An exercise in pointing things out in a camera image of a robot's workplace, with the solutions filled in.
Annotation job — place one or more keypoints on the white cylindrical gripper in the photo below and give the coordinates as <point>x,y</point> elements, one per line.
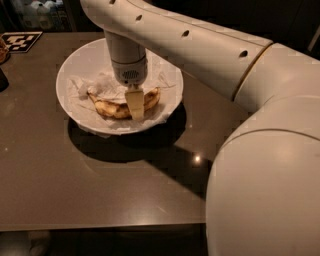
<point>130,72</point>

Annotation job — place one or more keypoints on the white paper napkin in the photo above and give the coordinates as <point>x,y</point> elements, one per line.
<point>160,74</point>

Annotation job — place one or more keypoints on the ripe spotted banana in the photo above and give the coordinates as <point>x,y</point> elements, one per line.
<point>120,110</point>

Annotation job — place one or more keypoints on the dark object at left edge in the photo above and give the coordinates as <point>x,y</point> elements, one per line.
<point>4,83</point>

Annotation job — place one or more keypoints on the white bowl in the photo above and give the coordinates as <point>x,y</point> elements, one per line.
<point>87,62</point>

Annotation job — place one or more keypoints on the brown object at table edge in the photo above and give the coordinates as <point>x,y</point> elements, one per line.
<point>4,52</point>

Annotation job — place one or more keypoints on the black white fiducial marker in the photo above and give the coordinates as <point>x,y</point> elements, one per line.
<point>20,42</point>

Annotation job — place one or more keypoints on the bottles in background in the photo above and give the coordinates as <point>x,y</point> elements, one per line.
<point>44,15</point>

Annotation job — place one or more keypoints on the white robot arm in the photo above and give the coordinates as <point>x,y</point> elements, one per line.
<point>263,192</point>

